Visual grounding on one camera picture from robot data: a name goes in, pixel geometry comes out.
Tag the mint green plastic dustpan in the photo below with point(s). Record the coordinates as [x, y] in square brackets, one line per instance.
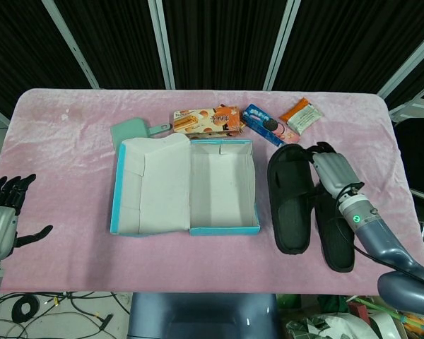
[127, 132]

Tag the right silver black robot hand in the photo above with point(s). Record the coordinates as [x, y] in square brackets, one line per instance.
[334, 171]

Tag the dark green cloth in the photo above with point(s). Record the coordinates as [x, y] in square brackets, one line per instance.
[332, 303]

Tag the orange biscuit box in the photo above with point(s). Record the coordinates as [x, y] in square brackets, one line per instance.
[205, 120]

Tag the white plastic bag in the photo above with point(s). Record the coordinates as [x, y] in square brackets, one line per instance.
[339, 321]

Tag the pink velvet tablecloth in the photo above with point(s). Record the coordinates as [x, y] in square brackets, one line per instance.
[74, 176]

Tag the teal cardboard shoe box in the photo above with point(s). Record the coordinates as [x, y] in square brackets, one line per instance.
[169, 190]

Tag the green plastic bag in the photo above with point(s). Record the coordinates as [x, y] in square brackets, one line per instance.
[289, 302]

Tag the black rubber slipper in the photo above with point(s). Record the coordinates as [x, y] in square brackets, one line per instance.
[335, 240]
[291, 197]

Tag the green pole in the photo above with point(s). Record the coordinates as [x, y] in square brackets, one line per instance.
[392, 312]

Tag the orange white wipes packet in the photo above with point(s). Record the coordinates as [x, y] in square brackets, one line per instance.
[302, 116]

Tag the blue cookie package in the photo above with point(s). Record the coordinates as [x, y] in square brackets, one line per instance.
[265, 125]

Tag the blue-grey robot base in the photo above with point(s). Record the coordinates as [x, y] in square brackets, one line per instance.
[201, 314]

